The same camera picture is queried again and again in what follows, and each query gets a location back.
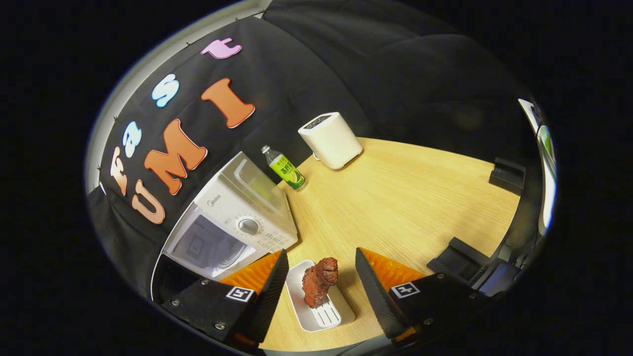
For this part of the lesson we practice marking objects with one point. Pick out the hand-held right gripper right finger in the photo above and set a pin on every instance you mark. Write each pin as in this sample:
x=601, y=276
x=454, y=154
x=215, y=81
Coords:
x=376, y=296

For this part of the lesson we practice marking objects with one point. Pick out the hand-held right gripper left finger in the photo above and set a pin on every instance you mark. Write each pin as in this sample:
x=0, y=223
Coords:
x=272, y=296

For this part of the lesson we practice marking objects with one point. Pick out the red-brown meat piece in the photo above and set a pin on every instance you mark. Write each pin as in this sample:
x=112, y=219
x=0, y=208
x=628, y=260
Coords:
x=319, y=284

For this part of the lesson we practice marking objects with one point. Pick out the white microwave oven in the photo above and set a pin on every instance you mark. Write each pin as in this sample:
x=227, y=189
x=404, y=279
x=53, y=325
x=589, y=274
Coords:
x=237, y=198

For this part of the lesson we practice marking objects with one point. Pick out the white rectangular tray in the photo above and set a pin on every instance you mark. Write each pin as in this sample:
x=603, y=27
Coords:
x=298, y=296

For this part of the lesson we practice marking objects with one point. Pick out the black table holder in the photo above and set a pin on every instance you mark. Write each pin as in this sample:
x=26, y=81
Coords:
x=507, y=175
x=457, y=257

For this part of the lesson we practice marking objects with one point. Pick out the green label drink bottle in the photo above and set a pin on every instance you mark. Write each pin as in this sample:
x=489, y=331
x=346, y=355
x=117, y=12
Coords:
x=287, y=170

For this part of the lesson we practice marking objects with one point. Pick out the white toaster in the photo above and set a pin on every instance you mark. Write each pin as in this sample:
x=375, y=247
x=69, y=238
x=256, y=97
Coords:
x=334, y=143

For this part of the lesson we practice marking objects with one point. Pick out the black backdrop cloth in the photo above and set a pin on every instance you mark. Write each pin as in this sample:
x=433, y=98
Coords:
x=371, y=74

